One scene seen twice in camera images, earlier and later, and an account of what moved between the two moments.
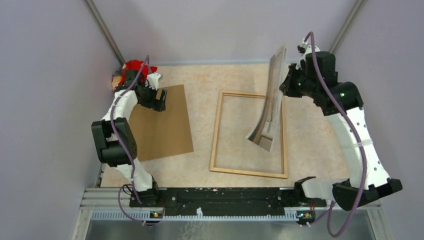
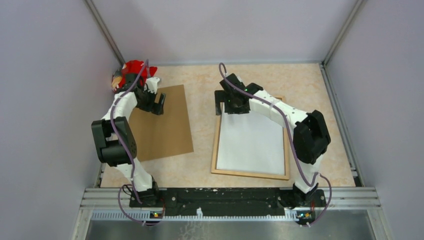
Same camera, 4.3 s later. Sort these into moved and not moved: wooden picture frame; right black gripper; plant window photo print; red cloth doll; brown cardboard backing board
Moved: right black gripper; plant window photo print
Not moved: wooden picture frame; red cloth doll; brown cardboard backing board
